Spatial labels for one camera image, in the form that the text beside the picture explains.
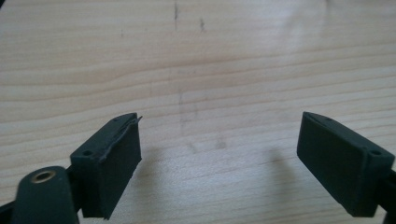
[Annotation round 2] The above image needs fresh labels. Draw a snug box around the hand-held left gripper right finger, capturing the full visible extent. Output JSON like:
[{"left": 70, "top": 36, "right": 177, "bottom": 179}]
[{"left": 296, "top": 111, "right": 396, "bottom": 218}]

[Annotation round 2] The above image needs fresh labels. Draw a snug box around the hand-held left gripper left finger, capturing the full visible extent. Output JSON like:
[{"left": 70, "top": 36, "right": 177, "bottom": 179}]
[{"left": 70, "top": 112, "right": 144, "bottom": 220}]

